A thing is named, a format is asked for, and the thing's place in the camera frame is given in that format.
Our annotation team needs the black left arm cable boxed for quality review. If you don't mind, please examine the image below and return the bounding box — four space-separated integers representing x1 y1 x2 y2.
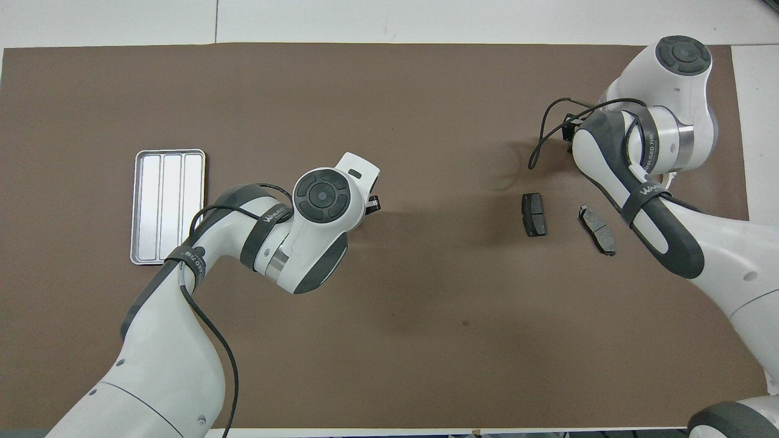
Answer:
178 182 294 438

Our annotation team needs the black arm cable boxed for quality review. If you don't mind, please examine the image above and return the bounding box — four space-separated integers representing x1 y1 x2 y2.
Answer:
528 97 647 174
178 182 294 438

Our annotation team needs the curved dark brake pad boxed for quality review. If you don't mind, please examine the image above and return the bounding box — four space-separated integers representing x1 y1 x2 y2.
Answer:
578 205 617 257

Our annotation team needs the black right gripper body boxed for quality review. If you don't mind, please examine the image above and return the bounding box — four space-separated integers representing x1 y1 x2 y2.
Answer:
563 113 586 144

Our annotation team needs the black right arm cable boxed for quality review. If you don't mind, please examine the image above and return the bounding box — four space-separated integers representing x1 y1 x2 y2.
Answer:
528 97 647 174

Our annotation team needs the rectangular dark brake pad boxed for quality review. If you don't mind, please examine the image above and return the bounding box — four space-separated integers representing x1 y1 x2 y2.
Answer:
522 193 547 237

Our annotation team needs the silver metal tray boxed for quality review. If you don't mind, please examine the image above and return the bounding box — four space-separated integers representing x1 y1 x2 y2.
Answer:
130 149 206 266

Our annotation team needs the brown table mat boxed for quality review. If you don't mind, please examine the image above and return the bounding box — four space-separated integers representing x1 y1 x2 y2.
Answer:
0 43 769 430

